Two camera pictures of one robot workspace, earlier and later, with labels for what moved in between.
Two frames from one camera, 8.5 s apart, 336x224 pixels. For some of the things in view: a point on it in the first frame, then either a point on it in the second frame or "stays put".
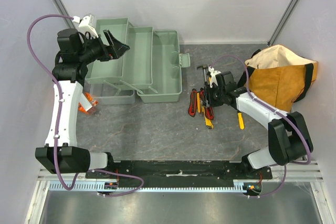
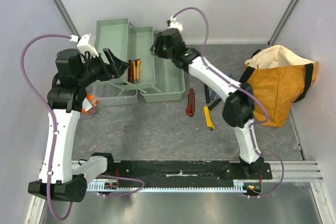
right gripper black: x=207 y=97 → x=156 y=46
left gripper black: x=115 y=49 → x=111 y=71
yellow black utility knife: x=198 y=94 → x=137 y=67
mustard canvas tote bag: x=279 y=77 stays put
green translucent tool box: x=152 y=67 stays put
